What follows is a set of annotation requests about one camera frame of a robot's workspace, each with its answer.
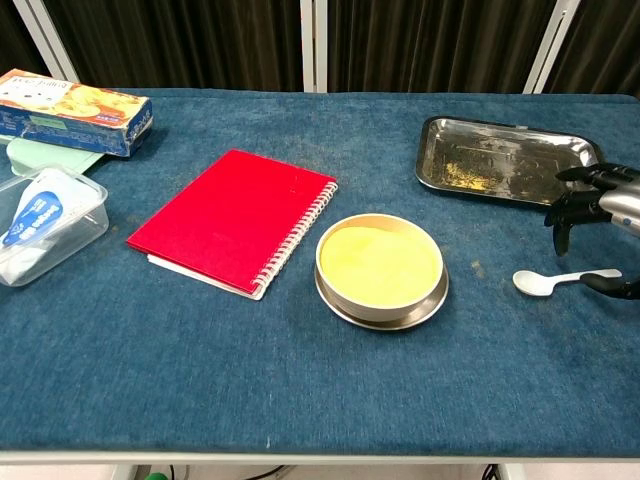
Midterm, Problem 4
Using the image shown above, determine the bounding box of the blue orange biscuit box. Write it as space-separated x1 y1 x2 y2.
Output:
0 68 154 159

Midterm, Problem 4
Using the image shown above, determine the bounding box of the white partition frame post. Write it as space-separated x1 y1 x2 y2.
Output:
299 0 330 94
522 0 584 95
12 0 81 84

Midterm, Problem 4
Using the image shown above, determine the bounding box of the dark pleated curtain panel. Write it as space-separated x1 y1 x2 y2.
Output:
543 0 640 99
42 0 305 93
0 0 51 76
327 0 557 95

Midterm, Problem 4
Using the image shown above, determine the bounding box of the white plastic spoon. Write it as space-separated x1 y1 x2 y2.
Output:
513 268 623 297

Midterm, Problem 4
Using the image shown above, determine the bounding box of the round metal bowl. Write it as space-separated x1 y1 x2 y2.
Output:
313 213 450 331

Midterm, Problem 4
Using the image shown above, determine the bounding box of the stainless steel tray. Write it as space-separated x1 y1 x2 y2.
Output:
415 116 607 207

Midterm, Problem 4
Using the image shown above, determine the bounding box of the blue table cloth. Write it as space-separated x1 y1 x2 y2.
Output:
0 88 640 445

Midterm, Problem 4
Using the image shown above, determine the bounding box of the red spiral notebook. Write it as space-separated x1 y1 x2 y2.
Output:
126 148 339 301

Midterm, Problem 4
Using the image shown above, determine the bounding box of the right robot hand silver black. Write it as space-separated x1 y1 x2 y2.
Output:
543 162 640 302

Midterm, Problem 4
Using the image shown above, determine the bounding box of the clear plastic container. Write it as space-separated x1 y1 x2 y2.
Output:
0 163 110 288

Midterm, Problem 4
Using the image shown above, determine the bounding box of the white blue packet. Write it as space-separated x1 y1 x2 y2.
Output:
0 172 89 284

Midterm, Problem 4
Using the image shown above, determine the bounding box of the mint green plastic lid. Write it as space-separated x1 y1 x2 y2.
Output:
6 137 106 177

